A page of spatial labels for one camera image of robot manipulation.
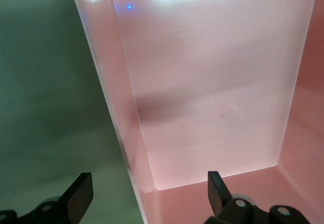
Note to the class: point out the pink plastic bin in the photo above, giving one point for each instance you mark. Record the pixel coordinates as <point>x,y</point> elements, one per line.
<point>202,82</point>

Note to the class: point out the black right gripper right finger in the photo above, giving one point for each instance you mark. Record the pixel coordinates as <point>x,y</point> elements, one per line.
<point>227,208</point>

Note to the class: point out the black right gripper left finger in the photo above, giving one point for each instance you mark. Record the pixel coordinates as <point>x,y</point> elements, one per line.
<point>73,198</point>

